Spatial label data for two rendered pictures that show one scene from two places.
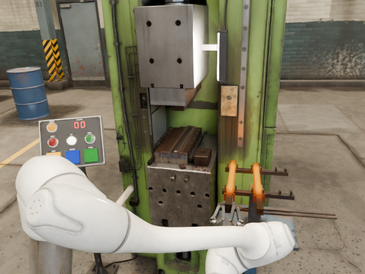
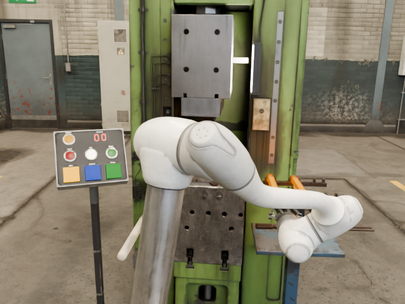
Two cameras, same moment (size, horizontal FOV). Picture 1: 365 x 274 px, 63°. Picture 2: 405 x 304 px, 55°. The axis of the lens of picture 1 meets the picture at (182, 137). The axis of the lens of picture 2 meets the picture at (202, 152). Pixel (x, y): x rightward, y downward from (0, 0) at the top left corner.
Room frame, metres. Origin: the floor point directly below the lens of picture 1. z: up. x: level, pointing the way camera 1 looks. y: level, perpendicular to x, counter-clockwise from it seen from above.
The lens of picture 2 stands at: (-0.37, 0.40, 1.59)
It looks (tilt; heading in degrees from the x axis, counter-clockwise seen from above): 15 degrees down; 350
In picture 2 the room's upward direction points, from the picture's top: 1 degrees clockwise
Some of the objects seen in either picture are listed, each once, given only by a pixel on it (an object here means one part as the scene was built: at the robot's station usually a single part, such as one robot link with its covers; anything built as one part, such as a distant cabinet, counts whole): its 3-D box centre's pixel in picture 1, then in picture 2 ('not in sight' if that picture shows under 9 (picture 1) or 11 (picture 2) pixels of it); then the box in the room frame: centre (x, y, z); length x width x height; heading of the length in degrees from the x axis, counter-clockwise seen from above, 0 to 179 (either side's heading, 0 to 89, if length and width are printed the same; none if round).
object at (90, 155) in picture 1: (91, 155); (113, 171); (1.51, 0.52, 1.01); 0.07 x 0.05 x 0.07; 99
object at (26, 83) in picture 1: (29, 93); not in sight; (5.56, 2.87, 0.44); 0.59 x 0.59 x 0.88
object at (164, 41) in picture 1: (183, 44); (213, 57); (1.74, -0.02, 1.56); 0.42 x 0.39 x 0.40; 164
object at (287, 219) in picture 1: (253, 223); (294, 238); (1.24, -0.35, 0.71); 0.40 x 0.30 x 0.02; 78
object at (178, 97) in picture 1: (177, 87); (204, 102); (1.75, 0.02, 1.32); 0.42 x 0.20 x 0.10; 164
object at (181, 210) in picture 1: (189, 179); (211, 205); (1.75, -0.04, 0.69); 0.56 x 0.38 x 0.45; 164
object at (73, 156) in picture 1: (73, 157); (93, 172); (1.50, 0.62, 1.01); 0.07 x 0.05 x 0.07; 99
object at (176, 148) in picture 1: (183, 138); not in sight; (1.75, -0.01, 0.99); 0.42 x 0.05 x 0.01; 164
